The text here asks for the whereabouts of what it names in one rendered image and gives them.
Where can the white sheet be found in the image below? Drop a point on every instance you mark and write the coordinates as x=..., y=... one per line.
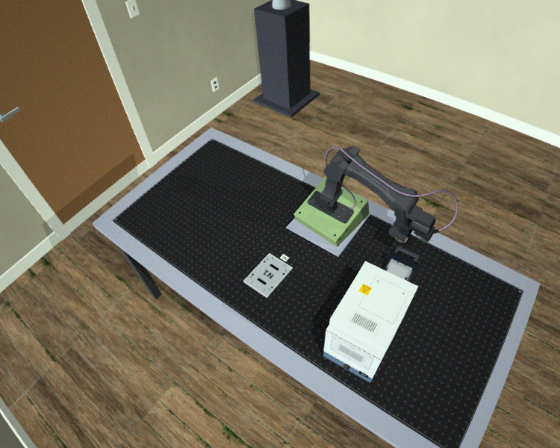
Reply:
x=398, y=271

